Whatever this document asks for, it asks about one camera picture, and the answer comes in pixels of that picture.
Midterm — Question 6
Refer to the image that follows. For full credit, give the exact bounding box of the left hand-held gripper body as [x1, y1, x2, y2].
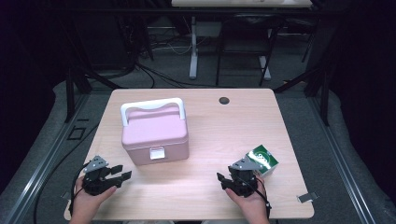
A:
[81, 155, 122, 196]

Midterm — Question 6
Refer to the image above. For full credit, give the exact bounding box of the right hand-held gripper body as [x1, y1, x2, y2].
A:
[228, 158, 264, 199]

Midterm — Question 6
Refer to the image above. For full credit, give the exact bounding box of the green and white carton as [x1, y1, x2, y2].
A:
[245, 144, 279, 178]

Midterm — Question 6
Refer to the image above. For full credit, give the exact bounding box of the pink storage box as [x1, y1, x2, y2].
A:
[120, 97, 191, 166]

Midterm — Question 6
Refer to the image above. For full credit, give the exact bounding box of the person's left hand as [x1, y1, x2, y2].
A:
[69, 176, 118, 223]

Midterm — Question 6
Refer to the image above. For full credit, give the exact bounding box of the person's right hand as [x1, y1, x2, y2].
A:
[225, 175, 270, 223]

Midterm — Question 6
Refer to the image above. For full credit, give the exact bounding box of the black metal stand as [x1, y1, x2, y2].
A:
[64, 62, 125, 124]
[274, 62, 331, 127]

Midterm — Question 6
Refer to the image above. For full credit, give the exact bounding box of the white desk leg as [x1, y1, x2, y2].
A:
[189, 15, 199, 80]
[259, 55, 272, 81]

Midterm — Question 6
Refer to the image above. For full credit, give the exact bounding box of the black chair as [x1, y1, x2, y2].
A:
[214, 13, 286, 88]

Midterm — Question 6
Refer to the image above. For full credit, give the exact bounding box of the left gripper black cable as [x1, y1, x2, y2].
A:
[69, 162, 92, 217]

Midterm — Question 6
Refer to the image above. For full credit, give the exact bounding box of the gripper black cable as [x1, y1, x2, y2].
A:
[246, 176, 273, 218]
[69, 162, 92, 217]

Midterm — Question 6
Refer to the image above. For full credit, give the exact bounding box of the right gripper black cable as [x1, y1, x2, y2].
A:
[246, 176, 273, 218]

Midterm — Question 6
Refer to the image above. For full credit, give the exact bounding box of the black floor cable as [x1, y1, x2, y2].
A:
[33, 124, 101, 224]

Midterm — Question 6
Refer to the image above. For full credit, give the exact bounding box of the metal floor rail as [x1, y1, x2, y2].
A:
[306, 96, 377, 224]
[0, 92, 92, 224]

